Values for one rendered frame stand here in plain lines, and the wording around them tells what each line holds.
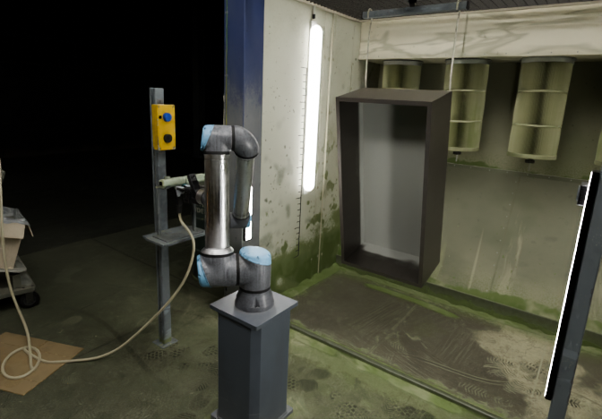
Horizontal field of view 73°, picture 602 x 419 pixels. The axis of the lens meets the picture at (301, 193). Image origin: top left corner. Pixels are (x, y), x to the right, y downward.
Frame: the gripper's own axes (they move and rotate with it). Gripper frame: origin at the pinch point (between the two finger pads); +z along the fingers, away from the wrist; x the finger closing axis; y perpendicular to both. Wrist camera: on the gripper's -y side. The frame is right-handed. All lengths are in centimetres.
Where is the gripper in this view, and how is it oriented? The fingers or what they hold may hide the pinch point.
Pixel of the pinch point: (178, 185)
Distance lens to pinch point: 246.9
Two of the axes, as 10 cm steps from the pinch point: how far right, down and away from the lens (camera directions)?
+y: -0.5, 9.6, 2.6
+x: 5.9, -1.9, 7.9
